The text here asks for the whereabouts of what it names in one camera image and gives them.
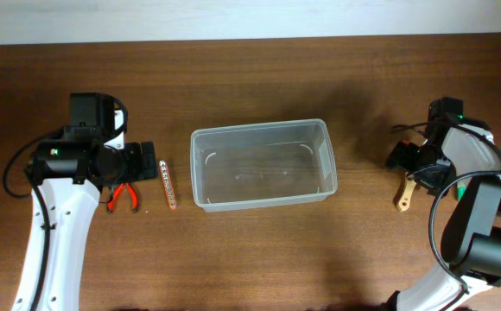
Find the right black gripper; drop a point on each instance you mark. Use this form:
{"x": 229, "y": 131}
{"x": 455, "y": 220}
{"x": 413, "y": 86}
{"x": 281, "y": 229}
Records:
{"x": 402, "y": 157}

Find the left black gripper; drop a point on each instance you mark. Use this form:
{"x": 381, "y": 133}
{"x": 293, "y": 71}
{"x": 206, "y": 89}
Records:
{"x": 136, "y": 169}

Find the orange scraper wooden handle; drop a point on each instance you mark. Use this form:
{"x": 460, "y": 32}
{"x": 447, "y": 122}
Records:
{"x": 404, "y": 194}

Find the pack of coloured markers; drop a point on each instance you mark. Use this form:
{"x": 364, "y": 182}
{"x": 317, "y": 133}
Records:
{"x": 461, "y": 188}

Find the orange bit holder strip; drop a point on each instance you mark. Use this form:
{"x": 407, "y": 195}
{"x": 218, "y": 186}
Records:
{"x": 167, "y": 184}

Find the clear plastic container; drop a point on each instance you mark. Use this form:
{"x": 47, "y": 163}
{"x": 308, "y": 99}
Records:
{"x": 262, "y": 165}

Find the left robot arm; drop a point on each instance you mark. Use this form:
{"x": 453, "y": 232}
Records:
{"x": 68, "y": 172}

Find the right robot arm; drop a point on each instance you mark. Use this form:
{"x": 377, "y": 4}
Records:
{"x": 460, "y": 166}

